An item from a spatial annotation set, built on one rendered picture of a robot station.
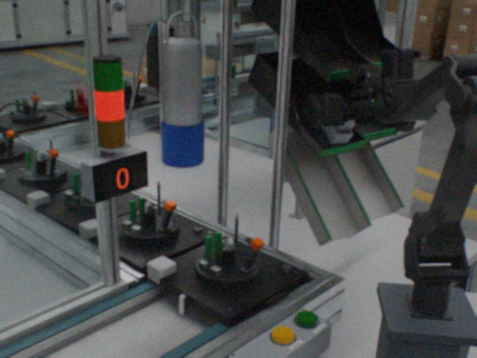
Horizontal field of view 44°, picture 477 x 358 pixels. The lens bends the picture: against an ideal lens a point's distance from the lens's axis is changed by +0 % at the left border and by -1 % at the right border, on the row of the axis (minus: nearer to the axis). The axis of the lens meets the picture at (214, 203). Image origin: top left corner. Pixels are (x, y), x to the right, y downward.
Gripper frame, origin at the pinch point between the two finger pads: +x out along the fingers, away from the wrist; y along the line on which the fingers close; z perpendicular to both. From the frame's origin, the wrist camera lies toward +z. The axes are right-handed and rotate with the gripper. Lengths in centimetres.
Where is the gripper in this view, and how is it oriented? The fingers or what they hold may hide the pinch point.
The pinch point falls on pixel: (344, 111)
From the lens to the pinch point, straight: 125.9
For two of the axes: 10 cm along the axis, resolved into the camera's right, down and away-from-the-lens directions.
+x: -4.4, -0.8, 8.9
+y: -9.0, 0.8, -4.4
